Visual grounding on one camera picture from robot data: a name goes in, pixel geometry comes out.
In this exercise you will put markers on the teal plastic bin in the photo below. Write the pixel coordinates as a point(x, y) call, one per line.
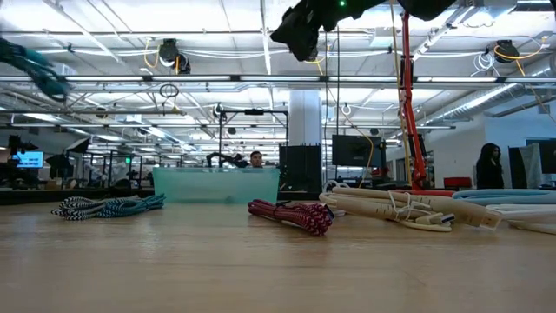
point(217, 184)

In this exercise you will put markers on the white square column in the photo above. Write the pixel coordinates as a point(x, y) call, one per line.
point(305, 117)

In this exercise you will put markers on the black gantry rig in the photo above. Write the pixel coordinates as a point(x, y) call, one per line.
point(254, 112)

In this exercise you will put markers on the dark monitor screen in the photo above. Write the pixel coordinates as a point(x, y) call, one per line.
point(356, 151)

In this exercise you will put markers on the red desk lamp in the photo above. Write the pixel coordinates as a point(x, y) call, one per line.
point(407, 108)

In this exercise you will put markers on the black cabinet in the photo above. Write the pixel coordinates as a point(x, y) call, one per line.
point(300, 167)

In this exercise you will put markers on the red box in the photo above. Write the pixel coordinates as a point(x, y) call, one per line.
point(457, 182)

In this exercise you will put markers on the grey hanging cloth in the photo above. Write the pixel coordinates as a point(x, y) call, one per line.
point(531, 165)

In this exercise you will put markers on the blue screen monitor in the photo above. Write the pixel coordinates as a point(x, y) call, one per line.
point(29, 159)

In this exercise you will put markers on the black aluminium table frame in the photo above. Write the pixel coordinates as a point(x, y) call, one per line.
point(26, 196)

